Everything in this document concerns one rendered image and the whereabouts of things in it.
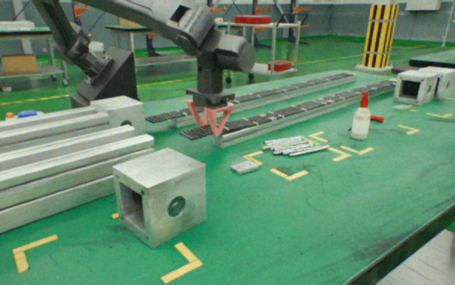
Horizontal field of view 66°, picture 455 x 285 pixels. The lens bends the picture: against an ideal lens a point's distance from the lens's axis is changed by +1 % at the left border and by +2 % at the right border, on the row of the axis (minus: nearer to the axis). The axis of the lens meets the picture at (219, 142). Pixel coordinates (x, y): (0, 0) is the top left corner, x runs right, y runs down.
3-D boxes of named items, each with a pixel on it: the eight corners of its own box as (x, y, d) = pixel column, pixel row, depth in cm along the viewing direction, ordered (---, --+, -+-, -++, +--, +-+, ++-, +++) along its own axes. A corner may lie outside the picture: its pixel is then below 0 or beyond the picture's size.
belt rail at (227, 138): (390, 86, 142) (391, 78, 141) (400, 87, 139) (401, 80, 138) (212, 143, 83) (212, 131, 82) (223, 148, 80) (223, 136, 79)
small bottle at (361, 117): (370, 138, 86) (377, 92, 82) (360, 141, 84) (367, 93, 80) (356, 134, 89) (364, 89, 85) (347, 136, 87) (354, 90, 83)
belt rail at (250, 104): (347, 79, 155) (348, 72, 154) (355, 81, 153) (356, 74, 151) (169, 124, 96) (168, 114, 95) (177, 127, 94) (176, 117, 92)
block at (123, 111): (123, 128, 93) (120, 93, 90) (147, 140, 85) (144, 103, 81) (91, 136, 88) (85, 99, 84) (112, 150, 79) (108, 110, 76)
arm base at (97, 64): (107, 57, 129) (87, 82, 127) (90, 42, 124) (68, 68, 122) (115, 60, 122) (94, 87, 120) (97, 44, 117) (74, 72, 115)
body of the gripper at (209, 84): (213, 106, 71) (213, 70, 68) (184, 96, 78) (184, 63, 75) (236, 101, 75) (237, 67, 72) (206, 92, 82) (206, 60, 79)
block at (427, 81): (398, 95, 128) (403, 68, 124) (432, 100, 120) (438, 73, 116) (385, 99, 122) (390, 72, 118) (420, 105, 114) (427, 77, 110)
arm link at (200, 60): (209, 35, 75) (190, 36, 71) (233, 37, 71) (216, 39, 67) (209, 66, 78) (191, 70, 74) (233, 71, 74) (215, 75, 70)
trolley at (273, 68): (224, 83, 525) (225, 12, 488) (249, 78, 559) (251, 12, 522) (277, 95, 454) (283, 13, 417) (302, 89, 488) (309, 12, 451)
